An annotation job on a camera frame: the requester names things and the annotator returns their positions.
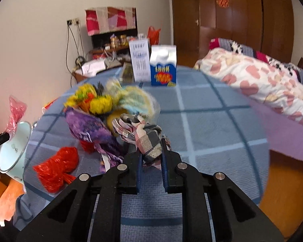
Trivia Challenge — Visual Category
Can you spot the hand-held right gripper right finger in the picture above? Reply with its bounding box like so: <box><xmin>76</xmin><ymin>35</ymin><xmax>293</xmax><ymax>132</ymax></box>
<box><xmin>160</xmin><ymin>138</ymin><xmax>284</xmax><ymax>242</ymax></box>

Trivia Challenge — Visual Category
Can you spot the blue drink carton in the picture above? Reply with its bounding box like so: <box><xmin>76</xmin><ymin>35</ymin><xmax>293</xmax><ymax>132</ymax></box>
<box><xmin>149</xmin><ymin>45</ymin><xmax>177</xmax><ymax>87</ymax></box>

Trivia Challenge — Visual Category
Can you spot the white milk carton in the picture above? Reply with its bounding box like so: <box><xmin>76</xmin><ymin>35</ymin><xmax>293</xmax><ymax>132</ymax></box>
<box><xmin>129</xmin><ymin>37</ymin><xmax>150</xmax><ymax>82</ymax></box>

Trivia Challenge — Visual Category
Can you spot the blue checked tablecloth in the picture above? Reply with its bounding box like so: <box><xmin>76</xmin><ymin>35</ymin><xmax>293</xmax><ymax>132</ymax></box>
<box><xmin>14</xmin><ymin>66</ymin><xmax>270</xmax><ymax>242</ymax></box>

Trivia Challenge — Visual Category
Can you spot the brown wooden wardrobe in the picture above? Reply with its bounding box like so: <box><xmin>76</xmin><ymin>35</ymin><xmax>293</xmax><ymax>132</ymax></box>
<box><xmin>197</xmin><ymin>0</ymin><xmax>295</xmax><ymax>63</ymax></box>

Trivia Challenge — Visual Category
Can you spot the wooden television cabinet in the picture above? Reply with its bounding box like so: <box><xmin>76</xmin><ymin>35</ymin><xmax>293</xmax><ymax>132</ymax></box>
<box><xmin>72</xmin><ymin>45</ymin><xmax>132</xmax><ymax>83</ymax></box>

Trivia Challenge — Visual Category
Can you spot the pink plastic bag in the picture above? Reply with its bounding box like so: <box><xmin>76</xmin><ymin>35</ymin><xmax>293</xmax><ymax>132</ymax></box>
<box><xmin>5</xmin><ymin>95</ymin><xmax>28</xmax><ymax>134</ymax></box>

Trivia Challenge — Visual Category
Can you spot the red plastic bag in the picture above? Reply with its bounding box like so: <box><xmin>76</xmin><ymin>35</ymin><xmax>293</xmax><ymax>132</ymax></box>
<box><xmin>148</xmin><ymin>26</ymin><xmax>161</xmax><ymax>46</ymax></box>

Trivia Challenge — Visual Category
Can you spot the red plastic rope bundle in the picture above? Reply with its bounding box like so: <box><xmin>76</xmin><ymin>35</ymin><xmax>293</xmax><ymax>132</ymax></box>
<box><xmin>33</xmin><ymin>147</ymin><xmax>80</xmax><ymax>193</ymax></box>

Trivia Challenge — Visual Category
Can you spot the plaid cloth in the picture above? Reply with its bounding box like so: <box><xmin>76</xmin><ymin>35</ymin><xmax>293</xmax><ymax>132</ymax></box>
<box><xmin>112</xmin><ymin>113</ymin><xmax>171</xmax><ymax>167</ymax></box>

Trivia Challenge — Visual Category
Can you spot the pale green plastic bag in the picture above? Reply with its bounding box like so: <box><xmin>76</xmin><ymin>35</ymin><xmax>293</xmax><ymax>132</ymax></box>
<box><xmin>106</xmin><ymin>79</ymin><xmax>161</xmax><ymax>121</ymax></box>

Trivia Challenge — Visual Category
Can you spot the black power cable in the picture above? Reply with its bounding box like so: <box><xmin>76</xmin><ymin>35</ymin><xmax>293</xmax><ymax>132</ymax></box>
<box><xmin>77</xmin><ymin>25</ymin><xmax>86</xmax><ymax>65</ymax></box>
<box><xmin>66</xmin><ymin>25</ymin><xmax>77</xmax><ymax>71</ymax></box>

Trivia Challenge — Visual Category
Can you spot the light blue enamel basin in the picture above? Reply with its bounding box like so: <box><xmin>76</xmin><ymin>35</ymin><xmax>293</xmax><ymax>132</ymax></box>
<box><xmin>0</xmin><ymin>121</ymin><xmax>34</xmax><ymax>184</ymax></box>

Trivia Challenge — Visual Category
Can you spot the black television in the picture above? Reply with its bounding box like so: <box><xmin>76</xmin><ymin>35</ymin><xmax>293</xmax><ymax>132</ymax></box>
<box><xmin>91</xmin><ymin>28</ymin><xmax>138</xmax><ymax>49</ymax></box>

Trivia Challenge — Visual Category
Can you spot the white paper bag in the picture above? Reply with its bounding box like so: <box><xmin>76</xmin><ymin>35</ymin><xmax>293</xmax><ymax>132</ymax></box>
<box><xmin>81</xmin><ymin>60</ymin><xmax>106</xmax><ymax>77</ymax></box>

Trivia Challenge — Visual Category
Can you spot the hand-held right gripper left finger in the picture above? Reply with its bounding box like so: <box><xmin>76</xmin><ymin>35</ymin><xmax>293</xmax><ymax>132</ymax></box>
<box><xmin>16</xmin><ymin>144</ymin><xmax>143</xmax><ymax>242</ymax></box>

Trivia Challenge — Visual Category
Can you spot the purple snack wrapper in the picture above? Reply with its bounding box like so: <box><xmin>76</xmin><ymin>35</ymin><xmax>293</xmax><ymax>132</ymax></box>
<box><xmin>65</xmin><ymin>107</ymin><xmax>125</xmax><ymax>174</ymax></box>

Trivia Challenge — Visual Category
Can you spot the purple bed sheet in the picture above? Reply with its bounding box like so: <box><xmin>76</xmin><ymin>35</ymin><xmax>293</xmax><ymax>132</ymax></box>
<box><xmin>247</xmin><ymin>98</ymin><xmax>303</xmax><ymax>164</ymax></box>

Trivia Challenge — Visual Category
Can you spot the brown wooden door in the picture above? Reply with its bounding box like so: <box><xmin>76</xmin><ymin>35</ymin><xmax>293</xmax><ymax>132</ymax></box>
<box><xmin>170</xmin><ymin>0</ymin><xmax>200</xmax><ymax>47</ymax></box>

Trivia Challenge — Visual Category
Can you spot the yellow wrapper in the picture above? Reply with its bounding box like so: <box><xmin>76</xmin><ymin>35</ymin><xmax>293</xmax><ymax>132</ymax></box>
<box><xmin>64</xmin><ymin>83</ymin><xmax>114</xmax><ymax>115</ymax></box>

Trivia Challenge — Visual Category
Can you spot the pink patchwork cover cloth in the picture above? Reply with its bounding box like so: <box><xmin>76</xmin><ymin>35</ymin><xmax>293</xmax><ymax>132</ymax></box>
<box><xmin>85</xmin><ymin>6</ymin><xmax>137</xmax><ymax>36</ymax></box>

